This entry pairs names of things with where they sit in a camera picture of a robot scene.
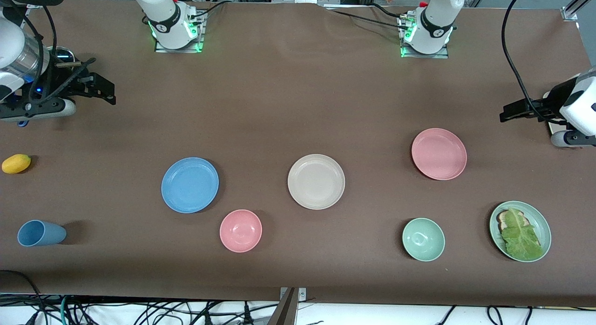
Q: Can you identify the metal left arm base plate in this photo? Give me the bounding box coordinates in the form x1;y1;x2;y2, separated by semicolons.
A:
400;15;450;59

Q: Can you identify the black pot with glass lid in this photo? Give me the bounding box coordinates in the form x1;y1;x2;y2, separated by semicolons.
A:
47;46;76;69

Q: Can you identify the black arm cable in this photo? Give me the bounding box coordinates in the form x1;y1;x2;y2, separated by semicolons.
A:
501;0;555;123
0;0;59;104

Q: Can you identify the metal table edge bracket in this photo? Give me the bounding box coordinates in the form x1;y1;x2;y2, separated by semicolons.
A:
279;288;307;302

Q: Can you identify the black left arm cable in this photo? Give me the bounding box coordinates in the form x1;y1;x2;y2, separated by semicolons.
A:
501;0;555;123

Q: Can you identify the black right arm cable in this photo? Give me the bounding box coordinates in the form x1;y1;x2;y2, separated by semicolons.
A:
0;0;59;104

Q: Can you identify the green plate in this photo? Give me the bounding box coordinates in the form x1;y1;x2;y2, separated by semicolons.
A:
489;201;552;263

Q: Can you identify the toast bread slice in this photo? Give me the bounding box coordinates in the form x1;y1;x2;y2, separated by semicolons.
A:
496;210;527;232

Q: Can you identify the aluminium frame profile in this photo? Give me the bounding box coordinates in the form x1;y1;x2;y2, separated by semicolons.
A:
561;0;596;22

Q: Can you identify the brown table cover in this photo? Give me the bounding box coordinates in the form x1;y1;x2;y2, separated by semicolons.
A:
0;0;596;307

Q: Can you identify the black base cable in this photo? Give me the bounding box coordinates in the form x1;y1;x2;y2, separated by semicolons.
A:
368;3;408;19
189;0;233;19
326;7;403;30

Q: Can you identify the blue plate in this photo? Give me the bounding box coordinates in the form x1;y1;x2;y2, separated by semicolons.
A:
161;157;219;214

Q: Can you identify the blue cup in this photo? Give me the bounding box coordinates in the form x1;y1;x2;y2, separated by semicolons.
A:
17;220;67;247

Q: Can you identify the beige plate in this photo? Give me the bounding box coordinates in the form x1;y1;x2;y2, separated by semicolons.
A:
287;154;346;210

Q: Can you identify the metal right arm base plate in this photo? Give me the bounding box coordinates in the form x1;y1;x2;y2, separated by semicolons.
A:
155;11;205;53

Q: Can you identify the green lettuce leaf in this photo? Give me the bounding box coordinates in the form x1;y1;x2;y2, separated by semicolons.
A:
501;207;544;261

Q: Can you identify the yellow mango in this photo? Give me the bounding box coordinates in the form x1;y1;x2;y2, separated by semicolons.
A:
1;154;32;174

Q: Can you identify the thick black floor cable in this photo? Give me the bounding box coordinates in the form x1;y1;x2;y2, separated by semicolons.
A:
0;269;45;325

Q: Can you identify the small green bowl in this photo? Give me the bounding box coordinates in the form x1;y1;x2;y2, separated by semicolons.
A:
402;217;446;262

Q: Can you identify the pink plate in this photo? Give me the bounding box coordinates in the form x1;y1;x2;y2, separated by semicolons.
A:
411;128;467;181

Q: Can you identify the small pink bowl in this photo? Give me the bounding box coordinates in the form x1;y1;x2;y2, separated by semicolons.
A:
219;210;263;253

